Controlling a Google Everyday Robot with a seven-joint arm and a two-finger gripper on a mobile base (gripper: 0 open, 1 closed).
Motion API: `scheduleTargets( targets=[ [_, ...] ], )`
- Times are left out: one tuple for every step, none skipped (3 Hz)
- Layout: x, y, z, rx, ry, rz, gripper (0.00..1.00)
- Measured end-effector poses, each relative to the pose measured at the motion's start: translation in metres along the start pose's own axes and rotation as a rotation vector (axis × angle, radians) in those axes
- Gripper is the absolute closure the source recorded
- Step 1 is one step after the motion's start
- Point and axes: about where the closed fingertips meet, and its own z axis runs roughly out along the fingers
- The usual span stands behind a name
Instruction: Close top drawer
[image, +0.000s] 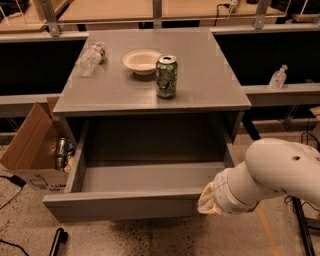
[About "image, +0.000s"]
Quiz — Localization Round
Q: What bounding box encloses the black bar floor left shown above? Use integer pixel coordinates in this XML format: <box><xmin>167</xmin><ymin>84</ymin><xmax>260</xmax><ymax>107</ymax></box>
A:
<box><xmin>48</xmin><ymin>228</ymin><xmax>68</xmax><ymax>256</ymax></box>

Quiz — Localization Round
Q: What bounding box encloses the black bar floor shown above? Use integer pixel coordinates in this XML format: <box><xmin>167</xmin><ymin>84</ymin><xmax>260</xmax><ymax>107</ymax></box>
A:
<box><xmin>292</xmin><ymin>197</ymin><xmax>315</xmax><ymax>256</ymax></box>
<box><xmin>48</xmin><ymin>228</ymin><xmax>68</xmax><ymax>256</ymax></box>

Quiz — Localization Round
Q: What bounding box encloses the clear plastic water bottle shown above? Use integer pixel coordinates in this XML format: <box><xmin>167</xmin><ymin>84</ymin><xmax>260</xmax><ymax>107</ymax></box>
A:
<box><xmin>76</xmin><ymin>42</ymin><xmax>106</xmax><ymax>77</ymax></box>

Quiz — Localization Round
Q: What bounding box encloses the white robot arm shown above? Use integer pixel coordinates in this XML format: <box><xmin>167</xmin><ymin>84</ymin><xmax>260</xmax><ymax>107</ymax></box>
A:
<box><xmin>198</xmin><ymin>138</ymin><xmax>320</xmax><ymax>215</ymax></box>

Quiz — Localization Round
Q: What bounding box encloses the open cardboard box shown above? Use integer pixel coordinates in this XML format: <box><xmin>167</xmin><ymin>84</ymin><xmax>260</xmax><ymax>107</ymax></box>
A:
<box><xmin>0</xmin><ymin>98</ymin><xmax>73</xmax><ymax>194</ymax></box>

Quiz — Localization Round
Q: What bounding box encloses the white paper bowl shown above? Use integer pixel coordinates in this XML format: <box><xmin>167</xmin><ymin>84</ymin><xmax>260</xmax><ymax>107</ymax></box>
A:
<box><xmin>123</xmin><ymin>49</ymin><xmax>160</xmax><ymax>76</ymax></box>

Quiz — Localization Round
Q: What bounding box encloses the black bar floor right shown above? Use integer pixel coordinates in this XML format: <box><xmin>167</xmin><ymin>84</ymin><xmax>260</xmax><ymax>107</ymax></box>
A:
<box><xmin>292</xmin><ymin>197</ymin><xmax>315</xmax><ymax>256</ymax></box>

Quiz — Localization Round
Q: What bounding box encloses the black power adapter cable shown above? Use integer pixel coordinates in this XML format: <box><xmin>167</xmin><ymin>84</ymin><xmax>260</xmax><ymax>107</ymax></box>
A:
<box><xmin>0</xmin><ymin>174</ymin><xmax>27</xmax><ymax>211</ymax></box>

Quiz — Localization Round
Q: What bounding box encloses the wooden back table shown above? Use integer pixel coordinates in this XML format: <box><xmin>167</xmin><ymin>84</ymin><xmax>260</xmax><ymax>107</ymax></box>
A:
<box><xmin>58</xmin><ymin>0</ymin><xmax>285</xmax><ymax>24</ymax></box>

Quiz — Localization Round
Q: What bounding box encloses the clear soap dispenser bottle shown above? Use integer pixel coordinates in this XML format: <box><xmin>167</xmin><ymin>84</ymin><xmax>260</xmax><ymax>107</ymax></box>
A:
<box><xmin>269</xmin><ymin>65</ymin><xmax>288</xmax><ymax>89</ymax></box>

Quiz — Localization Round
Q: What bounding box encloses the can inside cardboard box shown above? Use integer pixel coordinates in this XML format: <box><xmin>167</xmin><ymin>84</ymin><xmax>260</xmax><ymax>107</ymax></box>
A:
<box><xmin>55</xmin><ymin>138</ymin><xmax>68</xmax><ymax>170</ymax></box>

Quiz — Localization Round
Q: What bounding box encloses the grey drawer cabinet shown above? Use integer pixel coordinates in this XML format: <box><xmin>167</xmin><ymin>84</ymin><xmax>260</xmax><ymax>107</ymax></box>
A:
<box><xmin>55</xmin><ymin>28</ymin><xmax>251</xmax><ymax>163</ymax></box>

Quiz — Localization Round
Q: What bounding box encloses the grey top drawer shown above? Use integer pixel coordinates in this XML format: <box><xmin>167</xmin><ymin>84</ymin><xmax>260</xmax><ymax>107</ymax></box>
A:
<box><xmin>43</xmin><ymin>116</ymin><xmax>239</xmax><ymax>222</ymax></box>

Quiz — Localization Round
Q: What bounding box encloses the green soda can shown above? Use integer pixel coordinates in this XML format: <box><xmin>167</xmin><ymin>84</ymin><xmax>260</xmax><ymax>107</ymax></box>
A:
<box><xmin>156</xmin><ymin>55</ymin><xmax>178</xmax><ymax>98</ymax></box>

